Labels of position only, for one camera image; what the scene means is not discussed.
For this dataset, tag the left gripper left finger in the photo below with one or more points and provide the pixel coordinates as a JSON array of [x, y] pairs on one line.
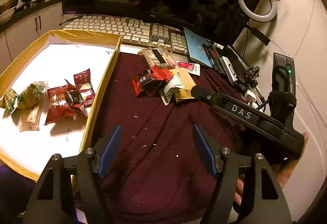
[[106, 150]]

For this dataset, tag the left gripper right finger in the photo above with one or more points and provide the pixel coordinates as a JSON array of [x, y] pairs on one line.
[[208, 150]]

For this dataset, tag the small dark candy packet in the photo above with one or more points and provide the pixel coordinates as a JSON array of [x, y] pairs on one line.
[[75, 99]]

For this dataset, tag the red jujube snack packet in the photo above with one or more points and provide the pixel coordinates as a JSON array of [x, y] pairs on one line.
[[58, 105]]

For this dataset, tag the dark red coffee sachet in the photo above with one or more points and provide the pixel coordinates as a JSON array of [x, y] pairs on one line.
[[82, 81]]

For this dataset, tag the beige cracker packet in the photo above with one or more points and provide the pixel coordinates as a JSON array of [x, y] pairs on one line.
[[29, 119]]

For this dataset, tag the green seaweed snack packet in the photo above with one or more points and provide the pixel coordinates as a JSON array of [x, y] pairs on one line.
[[9, 101]]

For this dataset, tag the person's right hand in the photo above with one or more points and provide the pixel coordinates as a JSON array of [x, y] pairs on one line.
[[282, 175]]

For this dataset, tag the white charger plug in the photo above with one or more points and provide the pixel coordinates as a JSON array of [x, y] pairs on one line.
[[251, 98]]

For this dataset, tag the dark red table cloth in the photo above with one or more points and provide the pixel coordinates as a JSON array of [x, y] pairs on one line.
[[157, 176]]

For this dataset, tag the white black power bank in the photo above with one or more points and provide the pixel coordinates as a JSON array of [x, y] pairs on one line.
[[228, 69]]

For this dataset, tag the gold foil snack packet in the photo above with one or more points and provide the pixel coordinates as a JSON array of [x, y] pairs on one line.
[[179, 87]]

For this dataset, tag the gold-edged white tray box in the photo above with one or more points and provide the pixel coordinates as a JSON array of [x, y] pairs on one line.
[[76, 66]]

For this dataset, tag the small red black packet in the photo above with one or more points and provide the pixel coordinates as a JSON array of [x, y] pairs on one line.
[[150, 81]]

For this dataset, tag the red and white small sachet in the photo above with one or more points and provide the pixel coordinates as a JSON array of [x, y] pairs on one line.
[[192, 68]]

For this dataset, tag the black pens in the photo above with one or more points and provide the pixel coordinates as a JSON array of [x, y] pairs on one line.
[[213, 58]]

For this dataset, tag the light blue booklet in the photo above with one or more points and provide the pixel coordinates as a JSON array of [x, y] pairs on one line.
[[195, 48]]

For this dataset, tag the clear wrapped brown snack bar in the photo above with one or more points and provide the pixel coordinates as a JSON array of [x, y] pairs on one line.
[[157, 57]]

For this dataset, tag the white mechanical keyboard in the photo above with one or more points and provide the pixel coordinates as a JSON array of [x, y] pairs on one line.
[[134, 32]]

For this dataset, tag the metal pot on counter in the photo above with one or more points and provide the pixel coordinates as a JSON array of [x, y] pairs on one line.
[[7, 10]]

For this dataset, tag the black camera gadget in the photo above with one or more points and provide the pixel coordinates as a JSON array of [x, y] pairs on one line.
[[246, 75]]

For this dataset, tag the white ring light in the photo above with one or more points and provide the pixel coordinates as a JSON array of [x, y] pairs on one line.
[[249, 7]]

